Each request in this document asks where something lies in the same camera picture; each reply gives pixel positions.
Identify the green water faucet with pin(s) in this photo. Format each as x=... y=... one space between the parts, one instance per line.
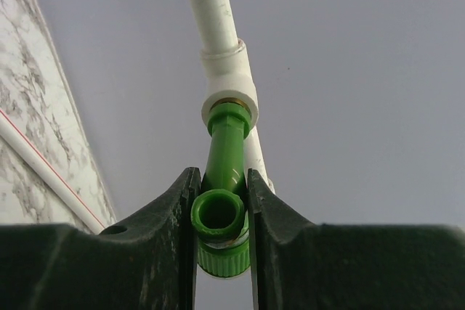
x=219 y=213

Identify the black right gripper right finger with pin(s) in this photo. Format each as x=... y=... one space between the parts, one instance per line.
x=296 y=264

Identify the white PVC pipe frame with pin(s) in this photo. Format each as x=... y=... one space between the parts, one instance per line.
x=227 y=68

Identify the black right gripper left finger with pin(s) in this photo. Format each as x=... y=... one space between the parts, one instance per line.
x=146 y=261

